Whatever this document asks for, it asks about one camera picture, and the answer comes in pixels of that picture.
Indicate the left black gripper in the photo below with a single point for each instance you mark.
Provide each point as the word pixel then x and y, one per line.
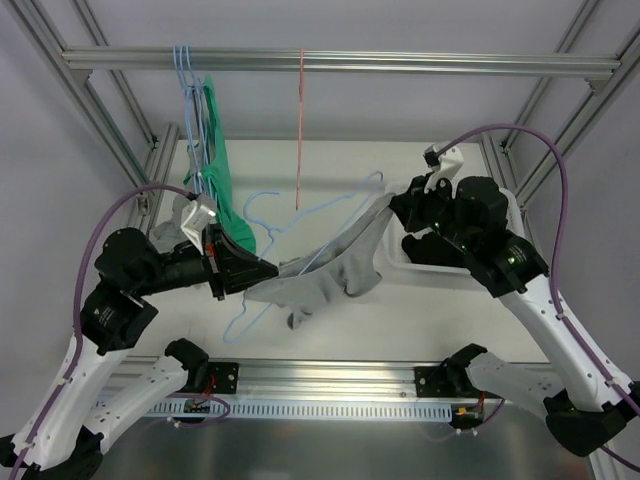
pixel 216 262

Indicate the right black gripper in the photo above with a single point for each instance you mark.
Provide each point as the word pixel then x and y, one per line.
pixel 415 201

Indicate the green tank top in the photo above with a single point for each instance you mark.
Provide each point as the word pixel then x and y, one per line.
pixel 217 172

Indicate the grey tank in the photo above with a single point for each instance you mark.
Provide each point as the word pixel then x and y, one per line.
pixel 344 267
pixel 167 235

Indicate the pink wire hanger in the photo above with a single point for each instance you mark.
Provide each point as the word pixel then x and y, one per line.
pixel 300 130

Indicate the black tank top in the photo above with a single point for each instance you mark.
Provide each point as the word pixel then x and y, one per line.
pixel 432 250

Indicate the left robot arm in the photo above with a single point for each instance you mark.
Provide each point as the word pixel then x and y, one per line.
pixel 72 431

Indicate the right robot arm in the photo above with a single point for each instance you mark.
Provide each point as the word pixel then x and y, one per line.
pixel 593 400

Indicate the blue hanger of white top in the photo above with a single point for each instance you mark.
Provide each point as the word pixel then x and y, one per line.
pixel 192 125

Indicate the blue hanger of grey top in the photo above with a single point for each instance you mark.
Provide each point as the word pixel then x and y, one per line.
pixel 193 115

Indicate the white plastic basket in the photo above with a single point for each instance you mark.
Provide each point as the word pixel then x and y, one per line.
pixel 395 233

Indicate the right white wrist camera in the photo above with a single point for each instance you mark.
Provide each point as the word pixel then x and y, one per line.
pixel 442 166

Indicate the white slotted cable duct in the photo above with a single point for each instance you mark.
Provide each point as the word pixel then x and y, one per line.
pixel 304 410

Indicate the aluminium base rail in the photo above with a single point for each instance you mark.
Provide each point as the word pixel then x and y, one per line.
pixel 317 379

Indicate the aluminium hanging rail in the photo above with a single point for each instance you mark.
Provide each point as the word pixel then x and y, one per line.
pixel 553 65

